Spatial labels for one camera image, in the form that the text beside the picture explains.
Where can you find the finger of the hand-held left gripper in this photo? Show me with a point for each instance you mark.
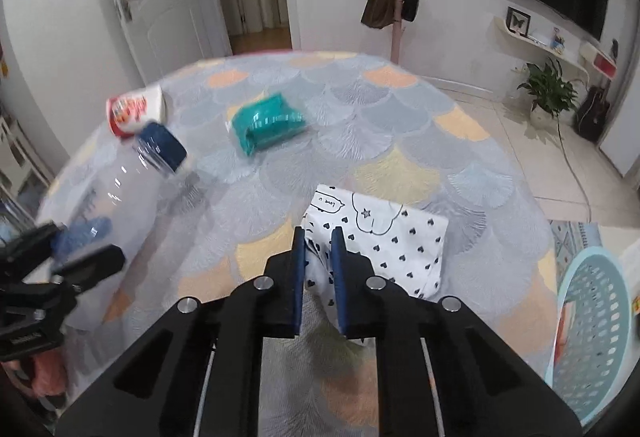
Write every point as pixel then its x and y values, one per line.
pixel 80 237
pixel 95 262

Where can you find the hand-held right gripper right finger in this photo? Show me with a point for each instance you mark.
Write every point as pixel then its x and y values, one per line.
pixel 337 277

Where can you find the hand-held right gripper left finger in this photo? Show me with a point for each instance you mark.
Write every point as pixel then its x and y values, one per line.
pixel 299 267

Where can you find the white heart print bag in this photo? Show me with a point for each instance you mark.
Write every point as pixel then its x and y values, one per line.
pixel 395 242

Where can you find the clear plastic bottle blue cap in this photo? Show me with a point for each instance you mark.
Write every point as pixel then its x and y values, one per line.
pixel 135 182

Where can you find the light blue plastic basket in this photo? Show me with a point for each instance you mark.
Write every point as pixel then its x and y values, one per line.
pixel 595 317

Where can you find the person's left forearm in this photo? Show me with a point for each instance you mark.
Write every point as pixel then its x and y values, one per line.
pixel 47 377

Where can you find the white shelf unit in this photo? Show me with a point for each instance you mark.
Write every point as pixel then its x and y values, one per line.
pixel 22 157

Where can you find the red white paper cup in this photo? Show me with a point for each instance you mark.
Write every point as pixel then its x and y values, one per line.
pixel 132 109

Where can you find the teal plastic packet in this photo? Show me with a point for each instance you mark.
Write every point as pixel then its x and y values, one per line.
pixel 265 119

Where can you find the fan pattern tablecloth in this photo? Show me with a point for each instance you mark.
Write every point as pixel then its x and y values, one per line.
pixel 390 117

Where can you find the potted green plant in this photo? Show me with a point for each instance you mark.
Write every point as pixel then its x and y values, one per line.
pixel 550 89

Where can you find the white coffee table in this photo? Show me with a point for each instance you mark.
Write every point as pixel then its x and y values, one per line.
pixel 622 242

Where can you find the black acoustic guitar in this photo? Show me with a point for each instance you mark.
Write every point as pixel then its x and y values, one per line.
pixel 595 114

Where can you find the short wavy white shelf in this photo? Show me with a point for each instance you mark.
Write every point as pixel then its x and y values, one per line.
pixel 545 48

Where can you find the framed butterfly picture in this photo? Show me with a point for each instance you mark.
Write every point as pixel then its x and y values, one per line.
pixel 518 21

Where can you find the white standing air conditioner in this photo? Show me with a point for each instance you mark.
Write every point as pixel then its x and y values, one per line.
pixel 625 142

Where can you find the small shelf ornament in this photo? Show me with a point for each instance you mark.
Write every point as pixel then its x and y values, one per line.
pixel 558 41

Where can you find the pink white tissue box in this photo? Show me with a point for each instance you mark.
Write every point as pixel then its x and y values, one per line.
pixel 600 62

